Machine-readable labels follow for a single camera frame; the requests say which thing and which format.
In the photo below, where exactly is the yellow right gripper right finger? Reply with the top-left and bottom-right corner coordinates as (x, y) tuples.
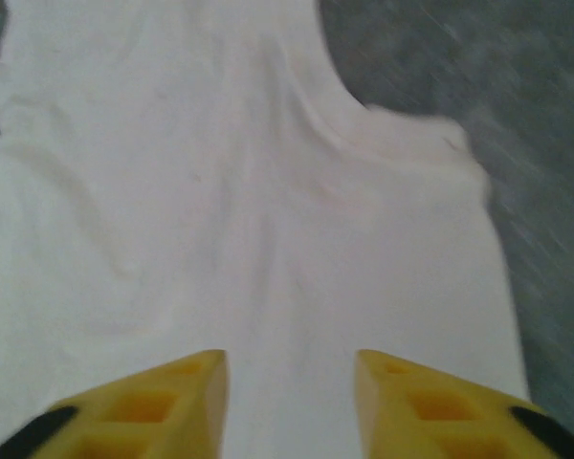
(355, 347), (574, 459)

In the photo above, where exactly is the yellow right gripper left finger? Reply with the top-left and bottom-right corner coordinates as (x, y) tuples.
(0, 348), (232, 459)

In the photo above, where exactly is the white t-shirt with black print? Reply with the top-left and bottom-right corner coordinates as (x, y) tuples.
(0, 0), (532, 459)

